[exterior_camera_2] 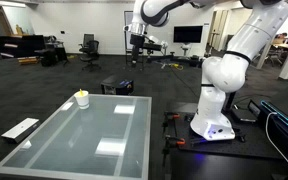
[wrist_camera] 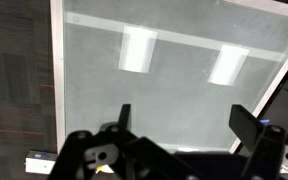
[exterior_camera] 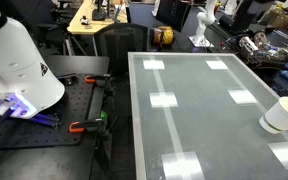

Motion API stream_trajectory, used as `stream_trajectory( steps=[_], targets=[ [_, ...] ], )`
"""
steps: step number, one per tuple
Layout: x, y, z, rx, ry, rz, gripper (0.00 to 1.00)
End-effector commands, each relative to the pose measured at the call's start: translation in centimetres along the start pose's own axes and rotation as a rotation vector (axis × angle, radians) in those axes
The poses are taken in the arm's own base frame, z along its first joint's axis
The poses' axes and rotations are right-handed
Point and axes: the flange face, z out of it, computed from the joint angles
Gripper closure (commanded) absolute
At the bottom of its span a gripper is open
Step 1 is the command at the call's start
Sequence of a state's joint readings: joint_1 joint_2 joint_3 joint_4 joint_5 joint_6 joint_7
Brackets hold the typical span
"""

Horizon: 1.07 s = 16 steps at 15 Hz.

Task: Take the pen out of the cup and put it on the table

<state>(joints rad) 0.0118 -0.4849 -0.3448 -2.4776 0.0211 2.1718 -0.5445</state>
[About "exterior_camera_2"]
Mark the white flat box on floor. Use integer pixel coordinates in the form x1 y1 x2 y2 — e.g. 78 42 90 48
1 118 40 143

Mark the orange clamp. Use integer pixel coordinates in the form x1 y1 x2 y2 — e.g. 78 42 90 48
162 112 180 132
162 135 186 166

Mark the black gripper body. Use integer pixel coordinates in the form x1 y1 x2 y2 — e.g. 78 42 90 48
130 34 145 64

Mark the camera on tripod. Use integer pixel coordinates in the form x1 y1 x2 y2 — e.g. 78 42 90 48
143 36 168 63

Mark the orange clamp near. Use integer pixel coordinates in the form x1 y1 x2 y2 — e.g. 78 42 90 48
162 135 186 166

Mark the white cable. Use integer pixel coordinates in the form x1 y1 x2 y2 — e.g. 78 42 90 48
264 111 288 171

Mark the orange clamp far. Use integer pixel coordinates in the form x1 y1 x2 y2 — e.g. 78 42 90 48
162 112 180 132

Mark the glass table frame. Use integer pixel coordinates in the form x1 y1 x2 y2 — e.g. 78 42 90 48
0 94 152 180

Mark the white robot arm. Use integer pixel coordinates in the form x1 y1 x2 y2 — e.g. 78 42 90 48
124 0 288 141

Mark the wall monitor screen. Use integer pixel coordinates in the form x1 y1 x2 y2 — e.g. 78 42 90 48
173 26 203 43

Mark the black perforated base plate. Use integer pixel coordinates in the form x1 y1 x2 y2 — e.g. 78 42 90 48
169 113 282 160

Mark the black desk left background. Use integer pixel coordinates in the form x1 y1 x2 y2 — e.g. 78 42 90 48
0 35 45 59

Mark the black computer case on floor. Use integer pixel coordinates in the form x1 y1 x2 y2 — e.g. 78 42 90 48
101 75 134 95

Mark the black office chair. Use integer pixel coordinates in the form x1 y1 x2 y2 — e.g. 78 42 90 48
79 34 100 71

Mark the white paper cup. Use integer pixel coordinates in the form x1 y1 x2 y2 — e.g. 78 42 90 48
74 90 89 109

